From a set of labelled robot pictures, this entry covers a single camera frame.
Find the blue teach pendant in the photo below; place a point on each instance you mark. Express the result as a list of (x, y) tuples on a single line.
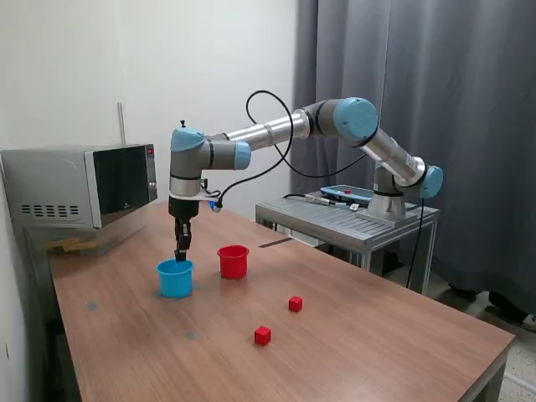
[(347, 193)]

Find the grey curtain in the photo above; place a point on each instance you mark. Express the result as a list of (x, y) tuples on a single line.
[(481, 84)]

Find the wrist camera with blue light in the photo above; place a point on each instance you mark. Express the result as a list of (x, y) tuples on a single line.
[(213, 206)]

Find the white wall conduit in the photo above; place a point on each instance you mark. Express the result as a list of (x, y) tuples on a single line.
[(121, 123)]

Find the grey metal robot stand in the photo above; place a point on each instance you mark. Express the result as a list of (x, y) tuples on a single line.
[(335, 218)]

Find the grey round sticker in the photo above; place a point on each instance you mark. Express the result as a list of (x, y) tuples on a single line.
[(191, 335), (91, 306)]

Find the red plastic bin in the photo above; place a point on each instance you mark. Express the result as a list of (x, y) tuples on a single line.
[(233, 261)]

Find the wooden blocks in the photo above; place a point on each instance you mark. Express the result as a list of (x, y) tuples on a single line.
[(69, 245)]

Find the blue plastic bin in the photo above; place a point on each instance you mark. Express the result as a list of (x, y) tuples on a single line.
[(175, 280)]

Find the black shoe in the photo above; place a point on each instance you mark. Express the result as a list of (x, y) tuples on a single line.
[(464, 292), (511, 310)]

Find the grey table leg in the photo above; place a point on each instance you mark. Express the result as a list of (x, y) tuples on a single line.
[(490, 385)]

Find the black tape strip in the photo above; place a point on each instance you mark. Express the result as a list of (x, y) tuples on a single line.
[(274, 243)]

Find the silver microwave oven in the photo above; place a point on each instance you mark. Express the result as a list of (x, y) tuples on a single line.
[(54, 180)]

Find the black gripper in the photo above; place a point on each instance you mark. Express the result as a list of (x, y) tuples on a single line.
[(183, 209)]

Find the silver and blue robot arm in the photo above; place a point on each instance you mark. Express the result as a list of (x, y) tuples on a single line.
[(356, 119)]

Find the red cube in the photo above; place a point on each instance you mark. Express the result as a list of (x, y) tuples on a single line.
[(295, 304), (262, 335)]

